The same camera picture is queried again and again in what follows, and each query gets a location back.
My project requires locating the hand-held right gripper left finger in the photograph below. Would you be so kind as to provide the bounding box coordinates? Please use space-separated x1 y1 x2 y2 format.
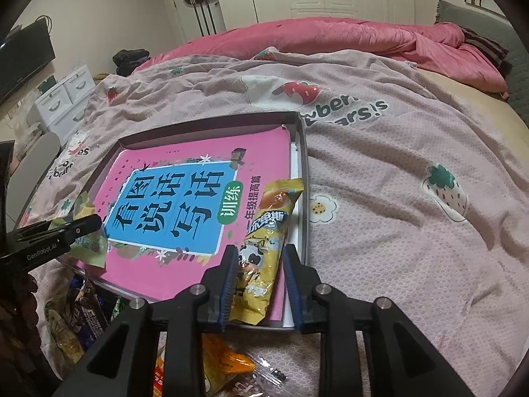
54 245 242 397

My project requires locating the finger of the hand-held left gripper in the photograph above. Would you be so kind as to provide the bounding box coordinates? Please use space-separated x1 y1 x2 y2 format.
58 214 103 253
15 219 63 244

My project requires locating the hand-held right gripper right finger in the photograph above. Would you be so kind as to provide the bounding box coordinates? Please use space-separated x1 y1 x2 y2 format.
282 243 464 397

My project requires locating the light green snack packet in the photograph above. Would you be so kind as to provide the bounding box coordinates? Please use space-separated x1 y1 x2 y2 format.
50 192 108 271

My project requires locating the yellow cow-print snack packet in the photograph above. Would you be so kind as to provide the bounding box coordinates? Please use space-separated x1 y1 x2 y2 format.
228 178 305 325

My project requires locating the orange rice cracker packet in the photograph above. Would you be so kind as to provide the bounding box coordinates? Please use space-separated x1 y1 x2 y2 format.
200 333 257 397

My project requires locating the grey shallow box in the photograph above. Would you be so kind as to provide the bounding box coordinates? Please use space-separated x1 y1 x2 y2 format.
56 111 311 332

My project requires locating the pile of snack packets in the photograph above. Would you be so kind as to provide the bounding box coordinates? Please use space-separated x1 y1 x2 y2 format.
41 271 129 365

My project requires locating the clear-wrapped brown snack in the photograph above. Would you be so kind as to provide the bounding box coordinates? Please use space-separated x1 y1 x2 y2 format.
223 353 290 397

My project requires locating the red snack packet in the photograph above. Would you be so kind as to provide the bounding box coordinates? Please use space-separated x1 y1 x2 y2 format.
154 341 169 397

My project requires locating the white drawer cabinet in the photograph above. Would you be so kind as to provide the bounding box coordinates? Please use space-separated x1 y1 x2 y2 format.
27 64 98 141

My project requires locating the pink workbook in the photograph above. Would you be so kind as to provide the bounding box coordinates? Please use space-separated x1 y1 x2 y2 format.
92 126 299 323

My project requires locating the black television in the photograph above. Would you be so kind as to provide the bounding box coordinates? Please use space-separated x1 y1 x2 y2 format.
0 21 56 104

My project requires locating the dark clothes pile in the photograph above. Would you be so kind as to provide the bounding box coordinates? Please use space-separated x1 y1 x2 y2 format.
112 48 150 76

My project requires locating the pink quilt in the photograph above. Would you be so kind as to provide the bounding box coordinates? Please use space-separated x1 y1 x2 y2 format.
132 17 509 100

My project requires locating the beige mattress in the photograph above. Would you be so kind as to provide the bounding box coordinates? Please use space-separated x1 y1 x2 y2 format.
422 68 529 154

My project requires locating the striped pillow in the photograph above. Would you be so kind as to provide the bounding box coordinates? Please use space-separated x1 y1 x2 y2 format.
459 27 510 69

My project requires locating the grey quilted headboard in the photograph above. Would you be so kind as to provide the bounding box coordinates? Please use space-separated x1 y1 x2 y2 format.
434 0 529 112

